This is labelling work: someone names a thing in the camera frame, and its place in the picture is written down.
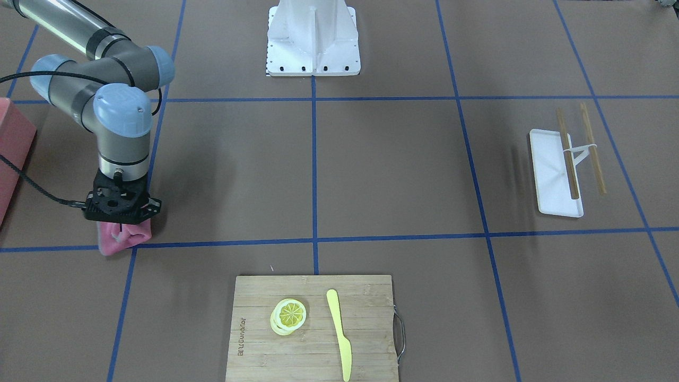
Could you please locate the pink fleece cloth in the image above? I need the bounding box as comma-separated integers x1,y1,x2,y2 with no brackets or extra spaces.
97,219,152,256

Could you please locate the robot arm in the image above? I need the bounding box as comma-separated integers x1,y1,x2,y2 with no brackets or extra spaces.
2,1,175,182

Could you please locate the yellow lemon slice toy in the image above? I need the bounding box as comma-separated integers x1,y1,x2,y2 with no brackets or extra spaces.
269,298,307,336

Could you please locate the bamboo cutting board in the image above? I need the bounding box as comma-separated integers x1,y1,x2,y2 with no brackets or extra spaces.
225,275,399,381

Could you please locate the yellow plastic knife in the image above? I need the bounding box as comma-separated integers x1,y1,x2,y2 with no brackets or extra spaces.
326,289,353,381

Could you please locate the white rectangular tray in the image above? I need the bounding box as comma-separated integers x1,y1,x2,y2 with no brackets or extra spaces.
529,129,584,218

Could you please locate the pink plastic bin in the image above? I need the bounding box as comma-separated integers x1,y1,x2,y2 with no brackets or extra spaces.
1,98,37,222

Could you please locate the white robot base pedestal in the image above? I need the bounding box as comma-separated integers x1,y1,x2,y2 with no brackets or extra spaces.
265,1,361,77

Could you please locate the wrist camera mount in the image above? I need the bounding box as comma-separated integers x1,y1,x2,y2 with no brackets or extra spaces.
80,171,162,225

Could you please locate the white rack bracket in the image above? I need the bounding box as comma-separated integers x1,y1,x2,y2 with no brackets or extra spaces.
563,144,597,167

